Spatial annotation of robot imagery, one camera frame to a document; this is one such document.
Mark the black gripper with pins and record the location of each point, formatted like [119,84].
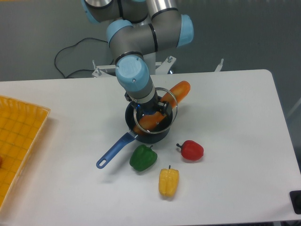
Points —
[150,107]

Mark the dark blue saucepan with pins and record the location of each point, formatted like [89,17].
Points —
[131,116]

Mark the yellow toy bell pepper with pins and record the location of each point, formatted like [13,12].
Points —
[168,182]

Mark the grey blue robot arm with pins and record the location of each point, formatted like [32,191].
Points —
[140,27]

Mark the orange toy baguette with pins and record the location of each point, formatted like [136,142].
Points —
[172,98]

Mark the green toy bell pepper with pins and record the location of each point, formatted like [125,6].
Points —
[142,158]

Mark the red toy bell pepper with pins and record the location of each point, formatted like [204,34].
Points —
[191,150]

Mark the yellow woven basket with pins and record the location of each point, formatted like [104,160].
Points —
[20,125]

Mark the black corner device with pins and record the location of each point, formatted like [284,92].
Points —
[295,197]

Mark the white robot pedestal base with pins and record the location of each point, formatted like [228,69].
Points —
[161,67]

